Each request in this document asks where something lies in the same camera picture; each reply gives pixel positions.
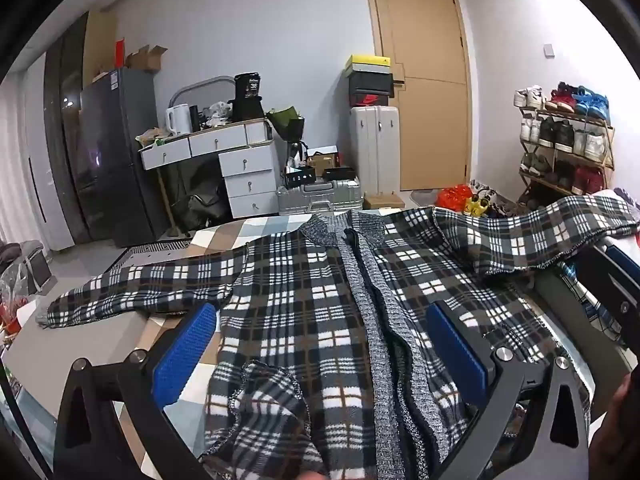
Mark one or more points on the wall switch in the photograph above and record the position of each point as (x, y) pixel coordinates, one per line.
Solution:
(548, 50)

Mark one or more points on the grey door mat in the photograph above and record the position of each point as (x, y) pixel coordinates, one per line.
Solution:
(427, 196)

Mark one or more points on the white curtain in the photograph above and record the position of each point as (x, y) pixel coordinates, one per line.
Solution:
(30, 170)

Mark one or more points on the wooden door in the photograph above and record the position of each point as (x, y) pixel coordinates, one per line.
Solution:
(425, 85)

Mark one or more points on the black small box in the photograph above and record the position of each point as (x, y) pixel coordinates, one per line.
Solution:
(300, 177)
(340, 175)

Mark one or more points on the checked tablecloth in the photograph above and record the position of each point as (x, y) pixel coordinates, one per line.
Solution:
(225, 232)

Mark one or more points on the black backpack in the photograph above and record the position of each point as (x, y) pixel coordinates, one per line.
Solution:
(202, 200)

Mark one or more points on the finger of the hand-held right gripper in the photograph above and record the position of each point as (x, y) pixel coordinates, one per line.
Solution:
(620, 305)

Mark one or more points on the blue checked cloth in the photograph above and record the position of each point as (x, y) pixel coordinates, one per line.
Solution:
(585, 300)

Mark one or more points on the grey arched frame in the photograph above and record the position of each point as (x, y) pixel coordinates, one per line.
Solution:
(200, 84)

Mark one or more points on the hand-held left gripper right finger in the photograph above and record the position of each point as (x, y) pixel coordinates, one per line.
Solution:
(457, 355)

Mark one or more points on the plaid fleece jacket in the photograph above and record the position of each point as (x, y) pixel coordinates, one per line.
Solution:
(320, 310)

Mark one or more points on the person's right hand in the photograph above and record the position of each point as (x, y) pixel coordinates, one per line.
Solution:
(620, 430)

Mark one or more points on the yellow small shoes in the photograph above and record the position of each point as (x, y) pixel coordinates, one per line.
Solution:
(477, 205)

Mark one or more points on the dark glass door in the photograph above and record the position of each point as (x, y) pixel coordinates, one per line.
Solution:
(65, 135)

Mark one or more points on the orange plastic bag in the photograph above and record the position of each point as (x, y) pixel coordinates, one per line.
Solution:
(454, 196)

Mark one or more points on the black refrigerator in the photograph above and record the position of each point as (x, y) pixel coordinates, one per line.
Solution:
(120, 160)

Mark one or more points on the flat cardboard box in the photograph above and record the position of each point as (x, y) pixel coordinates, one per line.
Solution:
(384, 201)

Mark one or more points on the brown small box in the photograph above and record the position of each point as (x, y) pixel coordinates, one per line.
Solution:
(322, 162)

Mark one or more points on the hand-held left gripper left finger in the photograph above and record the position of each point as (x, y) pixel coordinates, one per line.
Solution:
(182, 360)

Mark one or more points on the tall brown cardboard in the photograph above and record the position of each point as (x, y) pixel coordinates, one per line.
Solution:
(99, 45)

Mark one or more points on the patterned rug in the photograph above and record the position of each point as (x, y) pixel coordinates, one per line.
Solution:
(150, 252)

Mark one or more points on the yellow shoe box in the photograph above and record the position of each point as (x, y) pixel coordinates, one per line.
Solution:
(369, 64)

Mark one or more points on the silver suitcase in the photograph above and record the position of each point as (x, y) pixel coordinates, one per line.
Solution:
(320, 199)

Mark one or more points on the white desk with drawers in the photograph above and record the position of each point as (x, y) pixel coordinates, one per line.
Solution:
(240, 160)

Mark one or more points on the black red shoe box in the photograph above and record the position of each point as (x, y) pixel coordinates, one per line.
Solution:
(372, 99)

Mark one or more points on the open cardboard box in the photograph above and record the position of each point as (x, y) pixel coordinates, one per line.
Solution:
(147, 59)

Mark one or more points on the white suitcase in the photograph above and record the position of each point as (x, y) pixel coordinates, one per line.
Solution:
(375, 150)

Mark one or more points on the green black wrapped bouquet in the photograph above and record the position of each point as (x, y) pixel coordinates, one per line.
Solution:
(286, 122)

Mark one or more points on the white electric kettle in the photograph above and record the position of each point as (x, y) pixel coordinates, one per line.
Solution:
(179, 120)

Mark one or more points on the black tall bag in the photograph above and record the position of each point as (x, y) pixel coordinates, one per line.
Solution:
(249, 97)

